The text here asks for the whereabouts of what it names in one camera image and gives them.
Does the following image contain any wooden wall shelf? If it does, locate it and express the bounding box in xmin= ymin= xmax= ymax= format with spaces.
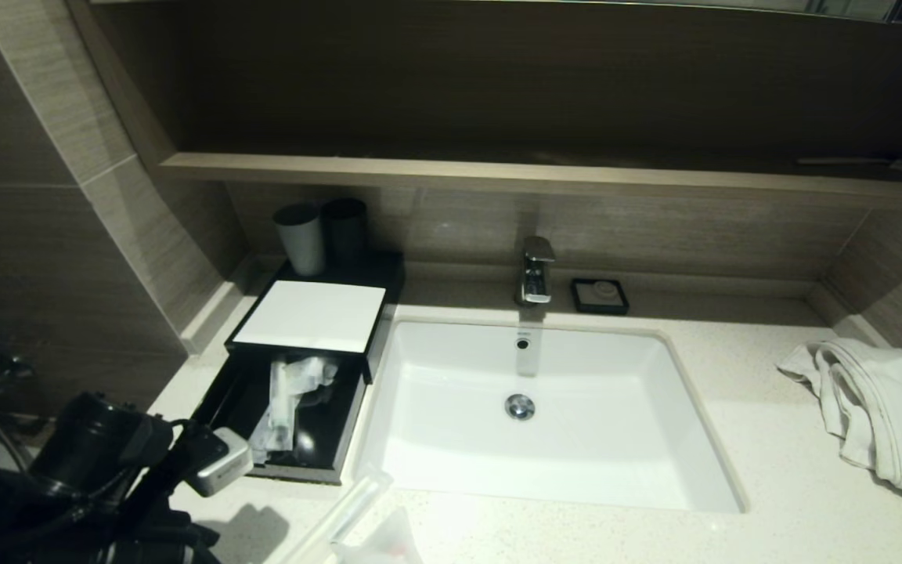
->
xmin=157 ymin=151 xmax=902 ymax=207

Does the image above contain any black square soap dish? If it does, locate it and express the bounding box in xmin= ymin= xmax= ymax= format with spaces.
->
xmin=570 ymin=277 xmax=631 ymax=316

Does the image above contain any black cup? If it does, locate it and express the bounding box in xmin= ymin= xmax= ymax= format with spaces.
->
xmin=320 ymin=197 xmax=370 ymax=269

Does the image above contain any toothbrush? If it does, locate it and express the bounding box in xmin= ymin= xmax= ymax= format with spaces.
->
xmin=272 ymin=356 xmax=301 ymax=454

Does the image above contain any black glossy drawer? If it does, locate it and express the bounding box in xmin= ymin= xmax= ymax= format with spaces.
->
xmin=189 ymin=345 xmax=370 ymax=485

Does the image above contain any white sachet with red print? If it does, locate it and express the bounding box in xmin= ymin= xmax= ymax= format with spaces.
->
xmin=330 ymin=507 xmax=425 ymax=564

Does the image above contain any clear plastic tube package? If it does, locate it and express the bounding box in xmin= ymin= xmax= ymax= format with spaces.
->
xmin=282 ymin=461 xmax=394 ymax=564

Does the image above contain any chrome faucet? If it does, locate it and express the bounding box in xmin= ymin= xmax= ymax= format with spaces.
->
xmin=514 ymin=235 xmax=557 ymax=307

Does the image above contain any white crumpled towel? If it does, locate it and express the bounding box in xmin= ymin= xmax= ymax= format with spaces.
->
xmin=775 ymin=337 xmax=902 ymax=501

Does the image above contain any white rectangular sink basin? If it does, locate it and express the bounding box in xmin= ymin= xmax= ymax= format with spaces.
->
xmin=352 ymin=316 xmax=750 ymax=516

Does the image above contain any grey cup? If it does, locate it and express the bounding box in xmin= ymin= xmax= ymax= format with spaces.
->
xmin=272 ymin=203 xmax=327 ymax=277

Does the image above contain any black box with white lid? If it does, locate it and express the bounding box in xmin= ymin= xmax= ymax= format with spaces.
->
xmin=224 ymin=248 xmax=407 ymax=385

